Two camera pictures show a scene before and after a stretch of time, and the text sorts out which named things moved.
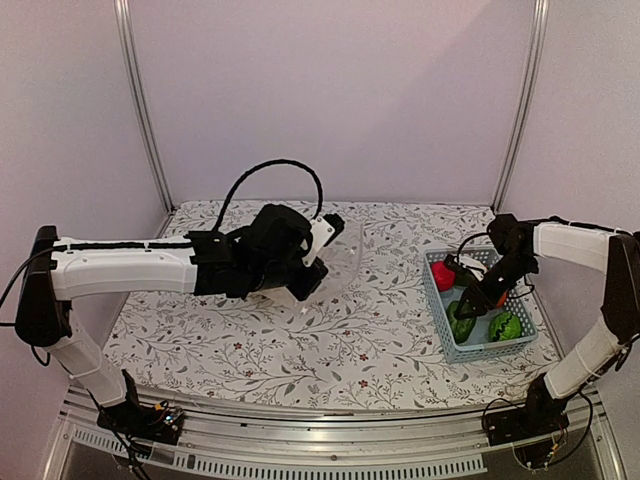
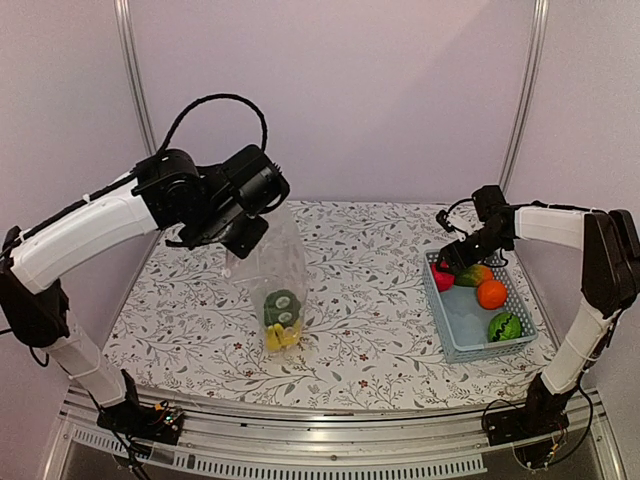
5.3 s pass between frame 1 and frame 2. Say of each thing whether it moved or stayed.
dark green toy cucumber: moved
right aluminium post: stayed
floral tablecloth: stayed
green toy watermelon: stayed
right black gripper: moved
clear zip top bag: moved
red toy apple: stayed
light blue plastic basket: stayed
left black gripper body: moved
